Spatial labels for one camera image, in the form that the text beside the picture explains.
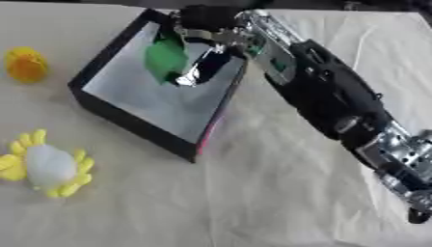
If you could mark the orange and yellow toy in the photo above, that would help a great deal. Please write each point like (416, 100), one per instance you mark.
(25, 65)

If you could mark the yellow and white soft toy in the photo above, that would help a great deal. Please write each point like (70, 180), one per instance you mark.
(49, 165)

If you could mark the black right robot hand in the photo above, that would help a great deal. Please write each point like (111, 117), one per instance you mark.
(205, 19)

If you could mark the black box with white inside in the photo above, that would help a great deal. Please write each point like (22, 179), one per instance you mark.
(157, 87)

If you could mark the silver and black right robot arm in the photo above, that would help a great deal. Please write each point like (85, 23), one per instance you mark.
(326, 93)

